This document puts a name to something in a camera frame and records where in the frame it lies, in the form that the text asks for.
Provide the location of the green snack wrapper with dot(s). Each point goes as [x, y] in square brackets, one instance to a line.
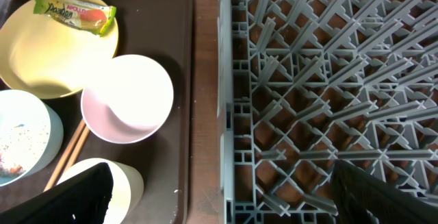
[78, 14]

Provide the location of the wooden chopstick left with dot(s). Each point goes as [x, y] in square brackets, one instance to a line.
[65, 156]

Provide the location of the pink bowl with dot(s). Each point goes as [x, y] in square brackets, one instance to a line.
[128, 100]

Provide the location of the wooden chopstick right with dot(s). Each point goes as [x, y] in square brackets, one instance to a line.
[77, 150]

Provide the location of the brown serving tray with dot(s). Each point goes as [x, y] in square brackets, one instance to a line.
[161, 30]

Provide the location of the wooden chopstick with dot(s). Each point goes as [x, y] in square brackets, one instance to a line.
[77, 150]
[65, 156]

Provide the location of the pale green cup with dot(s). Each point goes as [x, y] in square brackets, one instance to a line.
[127, 191]

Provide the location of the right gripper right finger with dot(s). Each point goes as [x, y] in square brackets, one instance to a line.
[359, 196]

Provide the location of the grey dishwasher rack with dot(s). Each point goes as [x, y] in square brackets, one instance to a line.
[303, 83]

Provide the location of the yellow plate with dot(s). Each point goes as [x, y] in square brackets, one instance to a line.
[48, 59]

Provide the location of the light blue bowl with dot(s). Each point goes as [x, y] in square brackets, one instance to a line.
[31, 135]

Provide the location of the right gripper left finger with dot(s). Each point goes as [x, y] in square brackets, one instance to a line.
[84, 198]

